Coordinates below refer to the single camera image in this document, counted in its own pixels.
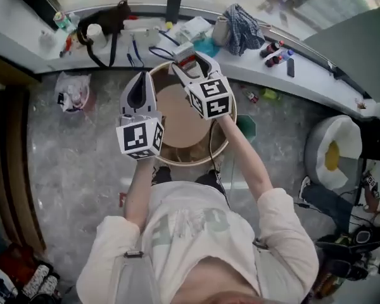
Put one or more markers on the blue plaid shirt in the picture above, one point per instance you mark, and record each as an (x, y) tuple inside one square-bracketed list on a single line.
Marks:
[(244, 30)]

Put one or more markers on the clear water bottle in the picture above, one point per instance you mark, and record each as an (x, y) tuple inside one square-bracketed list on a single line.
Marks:
[(74, 20)]

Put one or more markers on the black pouch white trim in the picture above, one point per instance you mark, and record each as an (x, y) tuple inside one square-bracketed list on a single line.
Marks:
[(363, 237)]

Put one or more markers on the grey white egg cushion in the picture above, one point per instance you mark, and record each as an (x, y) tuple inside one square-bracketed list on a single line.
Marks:
[(316, 157)]

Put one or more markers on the person's white printed shirt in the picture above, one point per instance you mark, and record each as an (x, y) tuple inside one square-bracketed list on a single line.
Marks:
[(193, 249)]

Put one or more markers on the person's left forearm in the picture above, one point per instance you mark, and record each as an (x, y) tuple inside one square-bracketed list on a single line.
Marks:
[(139, 195)]

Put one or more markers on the small red trinket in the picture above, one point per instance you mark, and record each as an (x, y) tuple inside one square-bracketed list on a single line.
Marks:
[(361, 104)]

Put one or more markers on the beige tote bag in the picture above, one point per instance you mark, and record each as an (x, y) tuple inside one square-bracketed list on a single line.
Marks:
[(220, 32)]

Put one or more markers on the black phone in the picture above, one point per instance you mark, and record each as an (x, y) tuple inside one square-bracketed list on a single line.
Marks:
[(290, 67)]

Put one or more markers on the small yellow object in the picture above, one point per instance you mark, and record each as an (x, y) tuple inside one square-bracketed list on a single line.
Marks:
[(168, 25)]

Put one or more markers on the person's black trousers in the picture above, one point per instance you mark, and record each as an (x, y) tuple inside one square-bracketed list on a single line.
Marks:
[(209, 179)]

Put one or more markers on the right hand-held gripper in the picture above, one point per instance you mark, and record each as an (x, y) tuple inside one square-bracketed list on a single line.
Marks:
[(213, 97)]

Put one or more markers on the green white bottle pink cap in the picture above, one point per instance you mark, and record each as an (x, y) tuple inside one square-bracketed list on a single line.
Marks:
[(60, 19)]

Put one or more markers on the green waste bin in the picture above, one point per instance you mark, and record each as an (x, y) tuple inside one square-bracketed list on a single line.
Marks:
[(247, 127)]

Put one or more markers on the pink basket with plastic bag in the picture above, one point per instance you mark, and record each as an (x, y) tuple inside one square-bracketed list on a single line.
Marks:
[(73, 97)]

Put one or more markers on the small white figure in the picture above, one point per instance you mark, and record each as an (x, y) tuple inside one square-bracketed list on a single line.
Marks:
[(47, 38)]

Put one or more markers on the grey roller blind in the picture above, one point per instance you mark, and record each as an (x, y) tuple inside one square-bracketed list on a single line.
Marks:
[(351, 59)]

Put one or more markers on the person's right forearm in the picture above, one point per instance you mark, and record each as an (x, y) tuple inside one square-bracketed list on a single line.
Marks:
[(247, 163)]

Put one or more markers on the small box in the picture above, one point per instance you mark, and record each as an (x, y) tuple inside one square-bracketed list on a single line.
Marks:
[(183, 51)]

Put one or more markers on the white badge cards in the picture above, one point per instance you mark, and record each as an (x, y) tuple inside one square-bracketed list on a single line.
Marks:
[(142, 35)]

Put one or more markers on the white green packets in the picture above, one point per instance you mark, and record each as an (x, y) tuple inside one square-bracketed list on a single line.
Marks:
[(193, 27)]

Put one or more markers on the dark red drink bottle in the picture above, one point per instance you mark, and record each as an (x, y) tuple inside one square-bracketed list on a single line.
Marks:
[(270, 48), (272, 61)]

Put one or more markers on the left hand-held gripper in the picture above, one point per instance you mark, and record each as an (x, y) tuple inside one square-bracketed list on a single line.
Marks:
[(134, 138)]

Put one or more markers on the red-brown wooden table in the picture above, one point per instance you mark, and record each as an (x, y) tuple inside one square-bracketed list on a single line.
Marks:
[(16, 261)]

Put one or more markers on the black window latch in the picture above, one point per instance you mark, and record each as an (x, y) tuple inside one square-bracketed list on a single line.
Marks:
[(337, 71)]

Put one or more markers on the white paper cup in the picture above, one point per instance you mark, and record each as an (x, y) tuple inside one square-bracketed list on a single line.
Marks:
[(96, 35)]

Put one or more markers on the clear bottle blue cap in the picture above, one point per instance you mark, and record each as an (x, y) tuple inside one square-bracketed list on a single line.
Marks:
[(286, 55)]

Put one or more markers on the teal cloth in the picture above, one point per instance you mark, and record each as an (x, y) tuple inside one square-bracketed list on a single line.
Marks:
[(209, 46)]

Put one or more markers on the red toy figure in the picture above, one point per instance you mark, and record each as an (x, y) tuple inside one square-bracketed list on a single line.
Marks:
[(69, 43)]

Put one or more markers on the brown cardboard sheet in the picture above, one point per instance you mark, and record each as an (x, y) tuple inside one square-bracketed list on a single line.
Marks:
[(6, 65)]

